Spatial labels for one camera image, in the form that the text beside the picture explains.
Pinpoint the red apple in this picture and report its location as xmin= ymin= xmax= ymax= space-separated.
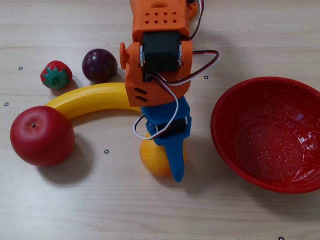
xmin=9 ymin=105 xmax=76 ymax=168

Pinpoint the yellow banana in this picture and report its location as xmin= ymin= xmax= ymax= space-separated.
xmin=44 ymin=82 xmax=142 ymax=120

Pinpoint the red white black servo cable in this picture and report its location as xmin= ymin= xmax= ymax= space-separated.
xmin=179 ymin=0 xmax=205 ymax=42
xmin=132 ymin=49 xmax=220 ymax=140

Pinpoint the dark purple plum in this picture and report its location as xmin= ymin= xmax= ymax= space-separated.
xmin=81 ymin=48 xmax=119 ymax=84

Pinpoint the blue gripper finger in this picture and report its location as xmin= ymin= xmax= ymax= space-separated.
xmin=146 ymin=116 xmax=193 ymax=183

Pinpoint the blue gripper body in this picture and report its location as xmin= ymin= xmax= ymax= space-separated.
xmin=139 ymin=96 xmax=193 ymax=138

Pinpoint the yellow orange peach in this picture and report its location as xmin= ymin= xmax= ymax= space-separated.
xmin=139 ymin=132 xmax=187 ymax=179

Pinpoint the red strawberry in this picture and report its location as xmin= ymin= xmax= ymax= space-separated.
xmin=40 ymin=60 xmax=73 ymax=91

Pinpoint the red speckled bowl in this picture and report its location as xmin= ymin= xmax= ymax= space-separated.
xmin=210 ymin=76 xmax=320 ymax=195

